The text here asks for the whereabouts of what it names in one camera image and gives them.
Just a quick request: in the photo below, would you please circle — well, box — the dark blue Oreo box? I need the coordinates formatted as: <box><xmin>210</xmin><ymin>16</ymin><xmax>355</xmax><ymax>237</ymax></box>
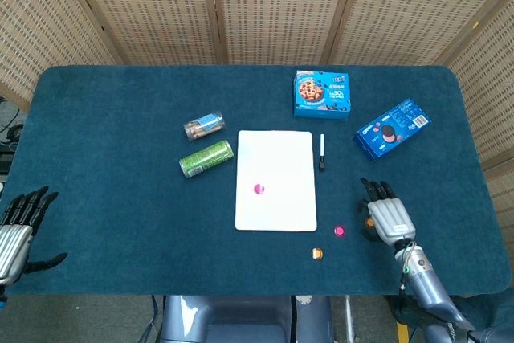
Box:
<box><xmin>353</xmin><ymin>97</ymin><xmax>434</xmax><ymax>164</ymax></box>

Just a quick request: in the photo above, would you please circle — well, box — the clear plastic jar with sticks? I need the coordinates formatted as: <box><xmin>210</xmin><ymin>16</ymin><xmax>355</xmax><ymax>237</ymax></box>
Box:
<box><xmin>182</xmin><ymin>110</ymin><xmax>226</xmax><ymax>143</ymax></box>

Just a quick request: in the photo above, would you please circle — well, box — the blue-grey robot torso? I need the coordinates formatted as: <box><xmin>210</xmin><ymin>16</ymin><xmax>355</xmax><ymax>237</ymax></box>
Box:
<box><xmin>160</xmin><ymin>295</ymin><xmax>334</xmax><ymax>343</ymax></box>

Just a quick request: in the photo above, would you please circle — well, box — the woven bamboo folding screen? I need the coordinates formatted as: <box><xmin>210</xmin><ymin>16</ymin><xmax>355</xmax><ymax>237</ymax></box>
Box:
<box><xmin>0</xmin><ymin>0</ymin><xmax>514</xmax><ymax>263</ymax></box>

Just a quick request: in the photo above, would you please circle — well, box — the light blue cookie box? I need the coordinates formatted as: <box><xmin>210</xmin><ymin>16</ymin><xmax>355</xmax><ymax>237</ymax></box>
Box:
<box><xmin>293</xmin><ymin>69</ymin><xmax>350</xmax><ymax>121</ymax></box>

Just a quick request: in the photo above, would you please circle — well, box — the teal carpet table cover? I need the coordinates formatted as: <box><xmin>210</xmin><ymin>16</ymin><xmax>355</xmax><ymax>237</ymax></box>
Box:
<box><xmin>0</xmin><ymin>64</ymin><xmax>513</xmax><ymax>296</ymax></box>

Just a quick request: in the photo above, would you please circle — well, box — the white board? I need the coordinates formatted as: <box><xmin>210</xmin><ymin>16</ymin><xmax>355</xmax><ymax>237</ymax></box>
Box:
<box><xmin>235</xmin><ymin>129</ymin><xmax>318</xmax><ymax>233</ymax></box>

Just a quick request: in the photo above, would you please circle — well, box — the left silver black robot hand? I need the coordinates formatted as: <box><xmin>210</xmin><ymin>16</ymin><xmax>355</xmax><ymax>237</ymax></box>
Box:
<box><xmin>0</xmin><ymin>186</ymin><xmax>69</xmax><ymax>287</ymax></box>

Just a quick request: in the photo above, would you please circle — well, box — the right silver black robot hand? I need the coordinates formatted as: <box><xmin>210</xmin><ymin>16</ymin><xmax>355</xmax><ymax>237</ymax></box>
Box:
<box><xmin>357</xmin><ymin>176</ymin><xmax>418</xmax><ymax>247</ymax></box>

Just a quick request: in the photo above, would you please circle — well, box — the white metal table leg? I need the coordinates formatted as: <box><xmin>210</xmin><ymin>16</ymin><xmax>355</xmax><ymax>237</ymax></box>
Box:
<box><xmin>344</xmin><ymin>295</ymin><xmax>357</xmax><ymax>343</ymax></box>

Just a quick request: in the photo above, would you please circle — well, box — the green drink can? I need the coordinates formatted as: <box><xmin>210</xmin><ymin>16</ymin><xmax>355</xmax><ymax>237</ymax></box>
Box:
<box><xmin>178</xmin><ymin>139</ymin><xmax>235</xmax><ymax>178</ymax></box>

